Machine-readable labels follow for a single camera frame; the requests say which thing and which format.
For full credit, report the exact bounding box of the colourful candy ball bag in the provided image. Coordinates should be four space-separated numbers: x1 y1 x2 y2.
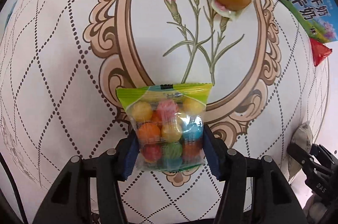
116 83 213 172

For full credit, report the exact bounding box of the white oat cookie packet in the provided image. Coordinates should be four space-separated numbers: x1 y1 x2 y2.
287 121 313 183

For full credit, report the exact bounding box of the small red snack packet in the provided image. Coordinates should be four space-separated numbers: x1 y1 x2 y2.
309 38 332 67

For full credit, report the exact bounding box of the white diamond pattern bedspread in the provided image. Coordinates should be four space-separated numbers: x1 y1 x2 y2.
1 0 328 221

